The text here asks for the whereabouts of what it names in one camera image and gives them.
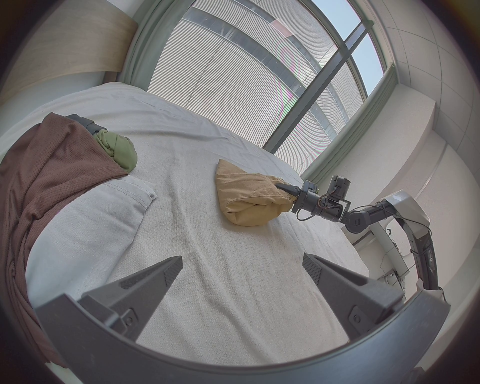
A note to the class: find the pale blue garment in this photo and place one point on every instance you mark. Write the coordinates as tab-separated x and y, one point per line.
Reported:
86	232

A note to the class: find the bed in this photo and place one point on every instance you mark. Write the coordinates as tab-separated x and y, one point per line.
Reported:
225	270

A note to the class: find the green garment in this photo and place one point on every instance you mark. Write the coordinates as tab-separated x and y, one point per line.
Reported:
120	150

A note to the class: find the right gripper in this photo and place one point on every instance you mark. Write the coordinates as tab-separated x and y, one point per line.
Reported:
309	198

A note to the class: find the window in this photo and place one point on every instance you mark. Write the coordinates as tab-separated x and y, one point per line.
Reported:
243	67

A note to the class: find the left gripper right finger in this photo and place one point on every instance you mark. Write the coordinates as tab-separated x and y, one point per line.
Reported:
348	292

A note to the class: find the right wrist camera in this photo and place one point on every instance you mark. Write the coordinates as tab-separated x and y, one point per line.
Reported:
340	185

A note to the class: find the black garment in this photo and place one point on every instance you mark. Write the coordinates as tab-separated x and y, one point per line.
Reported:
86	123

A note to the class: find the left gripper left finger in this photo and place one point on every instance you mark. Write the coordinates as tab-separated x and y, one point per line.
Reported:
142	288

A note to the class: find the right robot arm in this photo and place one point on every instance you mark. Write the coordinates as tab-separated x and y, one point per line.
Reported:
423	255

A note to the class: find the dark brown garment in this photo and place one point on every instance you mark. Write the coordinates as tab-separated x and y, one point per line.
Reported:
45	172

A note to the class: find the tan shorts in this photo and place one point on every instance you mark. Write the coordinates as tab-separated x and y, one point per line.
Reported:
247	195

